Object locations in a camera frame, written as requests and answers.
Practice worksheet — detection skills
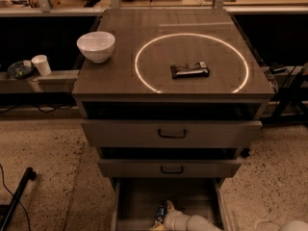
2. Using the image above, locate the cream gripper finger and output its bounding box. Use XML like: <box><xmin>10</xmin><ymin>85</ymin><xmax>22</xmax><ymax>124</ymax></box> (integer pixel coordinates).
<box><xmin>167</xmin><ymin>200</ymin><xmax>175</xmax><ymax>212</ymax></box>
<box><xmin>149</xmin><ymin>221</ymin><xmax>166</xmax><ymax>231</ymax></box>

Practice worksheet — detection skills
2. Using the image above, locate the blue redbull can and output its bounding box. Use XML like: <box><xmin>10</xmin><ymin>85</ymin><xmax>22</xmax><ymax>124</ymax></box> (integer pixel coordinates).
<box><xmin>155</xmin><ymin>206</ymin><xmax>167</xmax><ymax>223</ymax></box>

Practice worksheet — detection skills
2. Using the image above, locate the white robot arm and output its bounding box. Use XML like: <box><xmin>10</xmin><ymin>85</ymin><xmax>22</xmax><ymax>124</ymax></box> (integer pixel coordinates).
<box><xmin>148</xmin><ymin>200</ymin><xmax>308</xmax><ymax>231</ymax></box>

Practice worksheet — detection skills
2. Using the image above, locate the grey bottom drawer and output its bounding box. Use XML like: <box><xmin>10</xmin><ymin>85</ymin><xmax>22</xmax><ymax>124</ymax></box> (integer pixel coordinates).
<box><xmin>111</xmin><ymin>178</ymin><xmax>227</xmax><ymax>231</ymax></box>

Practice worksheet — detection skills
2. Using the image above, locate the grey drawer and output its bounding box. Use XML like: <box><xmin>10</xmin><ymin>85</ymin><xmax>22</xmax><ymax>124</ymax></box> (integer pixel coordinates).
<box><xmin>82</xmin><ymin>119</ymin><xmax>262</xmax><ymax>148</ymax></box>
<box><xmin>98</xmin><ymin>159</ymin><xmax>241</xmax><ymax>178</ymax></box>
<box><xmin>111</xmin><ymin>178</ymin><xmax>227</xmax><ymax>231</ymax></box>

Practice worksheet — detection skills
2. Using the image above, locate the grey middle drawer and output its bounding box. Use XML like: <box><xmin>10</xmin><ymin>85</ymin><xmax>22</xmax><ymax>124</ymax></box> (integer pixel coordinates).
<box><xmin>98</xmin><ymin>159</ymin><xmax>241</xmax><ymax>178</ymax></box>

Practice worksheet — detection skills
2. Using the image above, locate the grey top drawer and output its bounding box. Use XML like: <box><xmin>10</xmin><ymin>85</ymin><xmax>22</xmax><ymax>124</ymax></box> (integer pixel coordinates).
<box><xmin>82</xmin><ymin>119</ymin><xmax>262</xmax><ymax>148</ymax></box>

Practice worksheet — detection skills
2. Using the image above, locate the grey drawer cabinet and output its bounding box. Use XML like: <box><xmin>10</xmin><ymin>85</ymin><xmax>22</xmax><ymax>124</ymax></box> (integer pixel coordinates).
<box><xmin>71</xmin><ymin>8</ymin><xmax>275</xmax><ymax>185</ymax></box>

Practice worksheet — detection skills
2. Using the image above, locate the black cabinet caster wheel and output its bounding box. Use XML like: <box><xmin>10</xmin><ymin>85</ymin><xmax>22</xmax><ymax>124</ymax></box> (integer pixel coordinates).
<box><xmin>241</xmin><ymin>148</ymin><xmax>250</xmax><ymax>158</ymax></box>

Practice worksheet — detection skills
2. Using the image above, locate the black snack bar wrapper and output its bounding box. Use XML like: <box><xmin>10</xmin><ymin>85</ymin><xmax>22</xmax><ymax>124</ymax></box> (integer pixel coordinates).
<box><xmin>170</xmin><ymin>62</ymin><xmax>210</xmax><ymax>79</ymax></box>

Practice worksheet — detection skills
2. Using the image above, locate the black floor stand leg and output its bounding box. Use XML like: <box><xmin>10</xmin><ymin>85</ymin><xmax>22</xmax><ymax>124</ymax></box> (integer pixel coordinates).
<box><xmin>0</xmin><ymin>167</ymin><xmax>37</xmax><ymax>231</ymax></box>

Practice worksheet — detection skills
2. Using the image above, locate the black tripod stand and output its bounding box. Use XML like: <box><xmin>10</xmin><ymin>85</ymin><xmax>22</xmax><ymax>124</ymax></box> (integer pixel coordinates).
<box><xmin>261</xmin><ymin>63</ymin><xmax>308</xmax><ymax>124</ymax></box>

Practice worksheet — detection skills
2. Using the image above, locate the grey side bench ledge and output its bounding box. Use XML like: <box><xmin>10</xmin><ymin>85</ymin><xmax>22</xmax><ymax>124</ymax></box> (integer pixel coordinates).
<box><xmin>0</xmin><ymin>70</ymin><xmax>79</xmax><ymax>94</ymax></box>

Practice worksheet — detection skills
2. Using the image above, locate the white ceramic bowl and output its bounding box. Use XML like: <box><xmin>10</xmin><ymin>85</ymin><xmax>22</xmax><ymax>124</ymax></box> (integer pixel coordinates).
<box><xmin>76</xmin><ymin>32</ymin><xmax>116</xmax><ymax>63</ymax></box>

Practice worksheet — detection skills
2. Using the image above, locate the white paper cup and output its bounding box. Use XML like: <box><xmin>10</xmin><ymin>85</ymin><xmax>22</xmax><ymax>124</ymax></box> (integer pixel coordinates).
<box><xmin>31</xmin><ymin>55</ymin><xmax>51</xmax><ymax>76</ymax></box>

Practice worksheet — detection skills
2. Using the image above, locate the dark round dish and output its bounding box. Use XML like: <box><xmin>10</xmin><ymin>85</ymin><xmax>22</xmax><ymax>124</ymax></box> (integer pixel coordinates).
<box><xmin>7</xmin><ymin>60</ymin><xmax>35</xmax><ymax>80</ymax></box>

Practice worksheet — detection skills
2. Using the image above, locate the black cable on floor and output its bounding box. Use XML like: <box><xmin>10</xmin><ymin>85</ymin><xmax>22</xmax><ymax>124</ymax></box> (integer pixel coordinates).
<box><xmin>0</xmin><ymin>164</ymin><xmax>33</xmax><ymax>231</ymax></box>

